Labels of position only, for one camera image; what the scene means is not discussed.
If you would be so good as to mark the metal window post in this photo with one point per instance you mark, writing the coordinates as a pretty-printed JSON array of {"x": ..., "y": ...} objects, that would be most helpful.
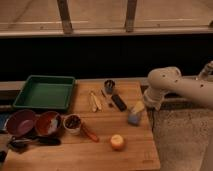
[
  {"x": 130, "y": 15},
  {"x": 65, "y": 16}
]

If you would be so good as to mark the orange carrot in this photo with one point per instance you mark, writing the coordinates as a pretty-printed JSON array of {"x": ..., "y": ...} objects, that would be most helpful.
[{"x": 89, "y": 133}]

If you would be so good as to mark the blue sponge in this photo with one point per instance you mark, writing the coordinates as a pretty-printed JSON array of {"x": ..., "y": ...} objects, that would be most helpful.
[{"x": 134, "y": 119}]

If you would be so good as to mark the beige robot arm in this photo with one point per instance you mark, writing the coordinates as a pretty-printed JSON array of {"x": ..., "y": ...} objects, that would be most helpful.
[{"x": 163, "y": 81}]

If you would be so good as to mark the right metal window post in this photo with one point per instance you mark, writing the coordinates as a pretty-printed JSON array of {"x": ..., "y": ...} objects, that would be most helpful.
[{"x": 130, "y": 15}]

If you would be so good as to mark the left pale peel strip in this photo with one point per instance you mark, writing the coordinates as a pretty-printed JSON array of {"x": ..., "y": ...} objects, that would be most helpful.
[{"x": 92, "y": 103}]

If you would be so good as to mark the small white cup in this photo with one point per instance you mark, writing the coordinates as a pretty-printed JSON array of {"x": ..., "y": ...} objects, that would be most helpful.
[{"x": 72, "y": 123}]

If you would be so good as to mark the green plastic tray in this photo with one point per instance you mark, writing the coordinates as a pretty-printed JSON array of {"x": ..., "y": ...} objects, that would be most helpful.
[{"x": 41, "y": 92}]

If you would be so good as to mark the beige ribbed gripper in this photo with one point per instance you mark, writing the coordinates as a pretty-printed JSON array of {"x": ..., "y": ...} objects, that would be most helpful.
[{"x": 153, "y": 98}]

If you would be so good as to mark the purple bowl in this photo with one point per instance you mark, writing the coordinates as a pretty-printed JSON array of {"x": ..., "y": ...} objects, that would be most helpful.
[{"x": 21, "y": 122}]

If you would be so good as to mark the small metal cup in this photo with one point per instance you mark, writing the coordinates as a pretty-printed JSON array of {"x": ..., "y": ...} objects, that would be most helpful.
[{"x": 109, "y": 86}]

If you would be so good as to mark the black rectangular block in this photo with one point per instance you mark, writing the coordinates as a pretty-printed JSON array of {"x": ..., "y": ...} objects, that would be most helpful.
[{"x": 119, "y": 102}]

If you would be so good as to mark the left metal window post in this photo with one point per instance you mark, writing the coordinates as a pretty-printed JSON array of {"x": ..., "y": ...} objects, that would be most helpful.
[{"x": 65, "y": 16}]

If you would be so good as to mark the black handled brush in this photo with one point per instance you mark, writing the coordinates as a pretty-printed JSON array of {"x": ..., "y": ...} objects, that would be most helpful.
[{"x": 23, "y": 143}]

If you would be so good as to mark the red bowl with white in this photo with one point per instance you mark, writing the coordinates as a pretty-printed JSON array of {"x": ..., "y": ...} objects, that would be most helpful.
[{"x": 48, "y": 123}]

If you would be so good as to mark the yellow apple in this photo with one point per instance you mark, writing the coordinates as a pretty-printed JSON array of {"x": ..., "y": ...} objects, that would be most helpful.
[{"x": 117, "y": 142}]

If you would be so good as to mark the wooden cutting board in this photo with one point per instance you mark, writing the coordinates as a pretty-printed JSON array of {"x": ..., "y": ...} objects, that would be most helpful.
[{"x": 79, "y": 153}]

